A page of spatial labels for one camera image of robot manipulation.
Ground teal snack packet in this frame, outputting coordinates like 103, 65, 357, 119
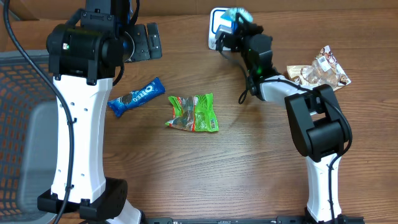
221, 7, 253, 29

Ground blue oreo packet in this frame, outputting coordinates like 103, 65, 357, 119
108, 77, 165, 118

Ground green snack bag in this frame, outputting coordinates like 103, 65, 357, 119
165, 93, 219, 133

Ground beige cookie snack bag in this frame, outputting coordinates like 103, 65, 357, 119
287, 45, 351, 91

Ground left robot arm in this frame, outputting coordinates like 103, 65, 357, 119
37, 0, 144, 224

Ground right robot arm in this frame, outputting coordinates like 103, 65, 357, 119
215, 22, 353, 223

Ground grey plastic mesh basket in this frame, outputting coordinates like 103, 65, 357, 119
1, 51, 58, 223

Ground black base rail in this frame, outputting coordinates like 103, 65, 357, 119
143, 216, 315, 224

